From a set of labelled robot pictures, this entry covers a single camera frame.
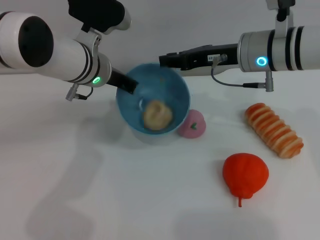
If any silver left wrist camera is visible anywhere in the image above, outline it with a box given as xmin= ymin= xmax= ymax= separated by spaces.
xmin=67 ymin=0 xmax=132 ymax=35

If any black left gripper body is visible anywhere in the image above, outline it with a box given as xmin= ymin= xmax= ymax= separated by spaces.
xmin=106 ymin=67 xmax=129 ymax=91

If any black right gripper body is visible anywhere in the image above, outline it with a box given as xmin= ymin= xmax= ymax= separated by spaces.
xmin=178 ymin=43 xmax=240 ymax=71

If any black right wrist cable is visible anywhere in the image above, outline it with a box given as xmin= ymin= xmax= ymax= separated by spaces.
xmin=210 ymin=54 xmax=274 ymax=93

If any beige egg yolk pastry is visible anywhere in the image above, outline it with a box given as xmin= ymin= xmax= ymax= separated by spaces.
xmin=142 ymin=99 xmax=174 ymax=131

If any red pear-shaped toy fruit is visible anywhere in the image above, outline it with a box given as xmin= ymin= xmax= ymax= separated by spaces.
xmin=222 ymin=152 xmax=270 ymax=208

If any orange striped bread roll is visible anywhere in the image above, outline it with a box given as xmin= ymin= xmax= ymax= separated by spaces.
xmin=244 ymin=102 xmax=305 ymax=159

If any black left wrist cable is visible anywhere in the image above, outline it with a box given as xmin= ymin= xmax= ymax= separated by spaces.
xmin=65 ymin=83 xmax=95 ymax=102

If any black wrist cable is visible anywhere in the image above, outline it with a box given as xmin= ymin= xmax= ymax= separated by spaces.
xmin=65 ymin=83 xmax=95 ymax=102
xmin=210 ymin=54 xmax=274 ymax=93

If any blue bowl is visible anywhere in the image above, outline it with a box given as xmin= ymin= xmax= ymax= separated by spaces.
xmin=115 ymin=62 xmax=191 ymax=136

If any pink peach-shaped pastry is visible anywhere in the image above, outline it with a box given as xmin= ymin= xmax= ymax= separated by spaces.
xmin=177 ymin=109 xmax=207 ymax=139

